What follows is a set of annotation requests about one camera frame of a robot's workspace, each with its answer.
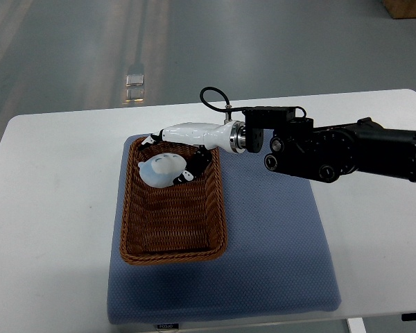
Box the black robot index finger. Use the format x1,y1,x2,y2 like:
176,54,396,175
139,133,162,150

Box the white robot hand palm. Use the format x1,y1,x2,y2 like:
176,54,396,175
159,121,245,153

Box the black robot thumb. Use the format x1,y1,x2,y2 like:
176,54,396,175
173,146,211,185

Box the light blue plush toy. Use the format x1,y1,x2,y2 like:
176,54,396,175
138,153,187,188

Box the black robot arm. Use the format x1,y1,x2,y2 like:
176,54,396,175
139,106,416,184

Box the brown wicker basket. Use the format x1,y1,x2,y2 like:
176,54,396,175
118,135,227,266

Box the metal floor outlet plate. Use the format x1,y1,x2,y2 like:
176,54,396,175
125,74,145,103

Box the blue quilted cushion mat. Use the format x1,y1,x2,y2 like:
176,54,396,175
107,149,340,325

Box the brown cardboard box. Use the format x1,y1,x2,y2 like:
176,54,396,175
382,0,416,19

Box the white table leg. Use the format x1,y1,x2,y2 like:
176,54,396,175
347,317,367,333

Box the black table control panel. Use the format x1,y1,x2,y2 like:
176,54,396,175
401,312,416,322

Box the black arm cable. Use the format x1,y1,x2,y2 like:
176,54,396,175
199,86,308,122

